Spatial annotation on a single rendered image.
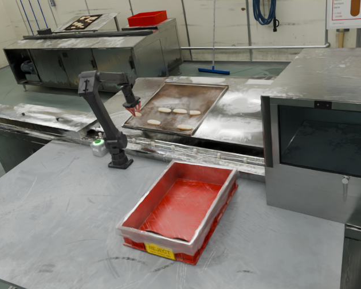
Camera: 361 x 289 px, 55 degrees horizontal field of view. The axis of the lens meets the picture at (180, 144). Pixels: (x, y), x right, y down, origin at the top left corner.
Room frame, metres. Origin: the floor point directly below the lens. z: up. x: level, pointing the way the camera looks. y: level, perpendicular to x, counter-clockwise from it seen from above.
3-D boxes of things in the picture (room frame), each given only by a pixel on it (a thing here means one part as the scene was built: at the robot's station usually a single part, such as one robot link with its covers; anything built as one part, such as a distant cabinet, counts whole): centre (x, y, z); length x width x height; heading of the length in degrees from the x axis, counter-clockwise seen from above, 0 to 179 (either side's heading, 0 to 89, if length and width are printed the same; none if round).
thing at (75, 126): (2.41, 1.04, 0.89); 1.25 x 0.18 x 0.09; 52
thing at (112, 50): (5.86, 1.15, 0.51); 3.00 x 1.26 x 1.03; 52
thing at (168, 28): (5.56, 0.12, 0.44); 0.70 x 0.55 x 0.87; 52
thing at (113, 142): (1.65, 0.34, 0.94); 0.09 x 0.05 x 0.10; 164
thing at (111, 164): (1.63, 0.34, 0.86); 0.12 x 0.09 x 0.08; 59
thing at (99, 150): (1.79, 0.46, 0.84); 0.08 x 0.08 x 0.11; 52
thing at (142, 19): (5.56, 0.12, 0.93); 0.51 x 0.36 x 0.13; 56
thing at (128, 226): (1.12, 0.04, 0.87); 0.49 x 0.34 x 0.10; 147
